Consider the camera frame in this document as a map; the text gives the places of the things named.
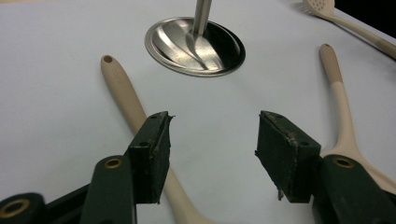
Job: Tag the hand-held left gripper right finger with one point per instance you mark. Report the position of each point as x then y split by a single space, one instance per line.
289 161

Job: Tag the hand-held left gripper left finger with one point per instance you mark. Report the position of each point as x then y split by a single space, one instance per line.
149 161

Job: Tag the beige slotted turner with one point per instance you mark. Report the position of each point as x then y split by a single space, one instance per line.
339 99

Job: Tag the beige cooking spoon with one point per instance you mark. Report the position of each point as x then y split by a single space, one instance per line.
121 87

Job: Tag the steel utensil stand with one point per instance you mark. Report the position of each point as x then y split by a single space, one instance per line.
174 43

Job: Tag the beige skimmer spoon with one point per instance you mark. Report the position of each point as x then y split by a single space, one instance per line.
358 29

